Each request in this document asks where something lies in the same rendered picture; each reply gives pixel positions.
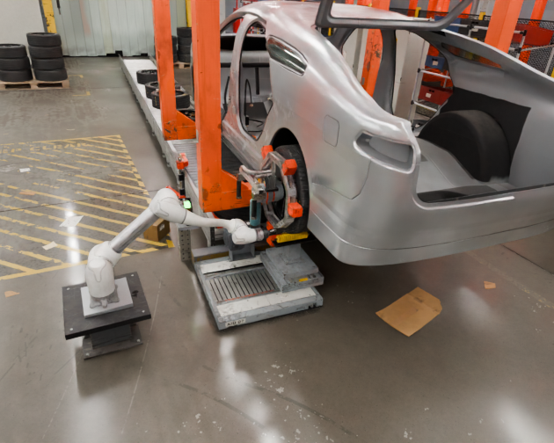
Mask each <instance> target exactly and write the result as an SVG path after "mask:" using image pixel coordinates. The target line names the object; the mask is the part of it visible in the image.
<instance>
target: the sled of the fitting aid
mask: <svg viewBox="0 0 554 443"><path fill-rule="evenodd" d="M260 260H261V261H262V263H263V264H264V266H265V268H266V269H267V270H268V272H269V273H270V275H271V276H272V278H273V280H274V281H275V283H276V285H277V286H278V288H279V289H280V290H281V292H282V293H286V292H290V291H295V290H298V289H303V288H307V287H314V286H318V285H323V284H324V276H323V274H322V273H321V272H320V271H319V270H318V272H316V273H312V274H307V275H303V276H299V277H294V278H290V279H283V278H282V276H281V274H280V273H279V271H278V270H277V269H276V267H275V266H274V264H273V262H272V261H271V259H270V258H269V257H268V256H267V254H266V251H261V252H260Z"/></svg>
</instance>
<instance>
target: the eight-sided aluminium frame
mask: <svg viewBox="0 0 554 443"><path fill-rule="evenodd" d="M272 160H273V161H274V162H275V163H276V164H277V165H278V166H279V168H280V170H281V176H282V180H283V184H284V187H285V191H286V201H285V214H284V218H283V219H282V220H281V221H280V219H279V218H278V217H277V216H276V215H275V214H274V212H273V207H272V203H271V202H267V205H268V208H269V211H268V209H267V205H266V202H264V203H262V204H263V208H264V211H265V216H266V218H267V219H268V220H269V222H270V223H271V224H272V225H273V227H274V228H275V229H277V228H286V227H287V226H288V225H289V224H291V223H292V222H293V221H294V219H295V218H292V217H291V216H290V215H289V214H288V203H290V197H291V203H295V198H296V188H295V184H294V180H293V177H292V175H288V178H287V176H284V174H283V171H282V168H281V166H282V165H283V163H284V161H285V160H286V159H285V158H284V157H282V156H281V155H280V154H279V153H278V152H277V151H274V152H268V153H267V155H266V157H265V159H264V160H263V162H262V163H261V165H260V170H261V171H268V170H269V168H270V166H271V162H272ZM288 182H289V185H290V188H289V185H288Z"/></svg>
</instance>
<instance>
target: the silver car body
mask: <svg viewBox="0 0 554 443"><path fill-rule="evenodd" d="M333 1H334V0H321V1H320V3H312V2H296V1H261V2H256V3H252V4H247V5H246V6H243V7H241V8H239V9H238V10H236V11H234V12H233V13H232V14H231V15H229V16H228V17H227V18H226V19H225V20H224V21H223V22H222V23H221V24H220V64H221V108H222V109H224V110H225V111H226V113H225V114H224V120H223V121H222V132H221V133H222V134H223V135H224V137H225V138H226V139H227V140H228V141H229V142H230V143H231V144H232V145H233V146H234V148H235V149H236V150H237V151H238V153H239V154H240V155H241V156H242V158H243V159H244V160H245V161H246V162H247V163H248V164H249V165H250V166H251V167H252V168H253V169H254V170H255V171H260V165H261V163H262V162H263V157H262V154H261V149H262V147H263V146H267V145H268V144H269V142H270V139H271V137H272V135H273V132H274V131H275V130H276V129H277V128H278V127H288V128H289V129H290V130H291V131H292V132H293V133H294V134H295V136H296V138H297V140H298V141H299V143H300V146H301V148H302V151H303V155H304V159H305V163H306V167H307V172H308V178H309V187H310V212H309V220H308V225H307V228H308V229H309V230H310V231H311V233H312V234H313V235H314V236H315V237H316V238H317V239H318V240H319V241H320V242H321V243H322V244H323V246H324V247H325V248H326V249H327V250H328V251H329V252H330V253H331V254H332V255H333V256H334V257H335V258H336V259H337V260H339V261H341V262H343V263H345V264H349V265H394V264H401V263H407V262H413V261H419V260H424V259H429V258H437V257H442V256H447V255H451V254H456V253H460V252H464V251H472V250H475V249H480V248H484V247H488V246H493V245H496V244H501V243H508V242H512V241H515V240H520V239H523V238H527V237H531V236H536V235H539V234H542V233H544V232H547V231H550V230H552V229H554V78H552V77H550V76H547V75H545V74H544V73H542V72H540V71H538V70H536V69H533V68H532V67H530V66H529V65H527V64H525V63H524V62H521V61H519V60H517V59H515V58H514V57H512V56H511V55H509V54H506V53H505V52H503V51H501V50H499V49H497V48H496V47H492V46H490V45H487V44H485V43H484V42H481V41H478V40H474V39H472V38H470V37H467V36H464V35H461V34H459V33H454V32H451V31H449V30H445V28H447V27H448V26H449V25H450V24H451V23H452V22H453V21H454V20H455V19H456V18H457V17H458V16H459V15H460V14H461V13H462V12H463V11H464V10H465V9H466V8H467V7H468V6H469V5H470V4H471V3H472V2H473V1H474V0H462V1H461V2H460V3H459V4H458V5H457V6H456V7H455V8H454V9H453V10H452V11H451V12H450V13H449V14H448V15H447V16H446V17H445V18H443V19H441V20H438V21H427V20H417V19H414V18H410V17H407V16H405V15H403V14H399V13H396V12H394V11H386V10H382V9H377V8H372V7H367V6H360V5H353V4H334V3H333ZM240 18H243V21H242V23H241V24H240V26H239V27H238V30H237V33H223V32H224V31H225V30H226V29H228V28H229V27H230V26H231V25H232V24H233V23H235V22H236V21H237V20H238V19H240ZM255 24H260V25H261V26H262V27H263V28H264V29H265V30H266V34H247V33H248V31H249V30H250V28H251V27H252V26H253V25H255ZM316 27H320V28H336V30H335V32H334V34H333V35H332V36H330V37H324V36H323V35H322V34H321V33H320V32H319V31H317V30H316V29H315V28H316ZM356 28H358V29H380V31H381V35H382V38H383V55H382V61H381V65H380V67H379V70H378V74H377V78H376V82H375V89H374V93H373V97H370V96H369V95H368V93H367V92H366V91H365V90H364V89H363V87H362V86H361V84H360V83H359V81H358V80H357V78H356V76H355V75H354V73H353V71H352V70H351V69H350V67H349V66H348V64H347V63H346V60H345V59H344V57H343V46H344V44H345V43H346V41H347V39H348V38H349V36H350V35H351V34H352V33H353V31H354V30H355V29H356ZM396 30H406V31H408V32H411V33H415V34H417V35H418V36H419V37H421V38H423V39H424V40H426V41H427V42H428V43H430V44H431V45H432V46H433V47H434V48H436V49H437V50H438V51H439V52H440V53H441V54H442V55H443V56H444V58H445V60H446V62H447V64H448V72H449V76H450V79H451V81H452V84H453V94H452V95H451V96H450V97H449V98H447V99H446V100H445V102H444V103H443V104H442V105H441V106H440V107H439V108H438V110H437V111H436V112H435V114H434V115H433V116H432V117H431V118H430V119H429V120H428V121H427V122H426V123H424V124H423V125H421V126H419V127H415V126H412V124H411V122H410V121H408V120H405V119H402V118H398V117H396V116H395V115H394V113H393V109H392V103H393V94H394V85H395V75H396V52H397V38H396Z"/></svg>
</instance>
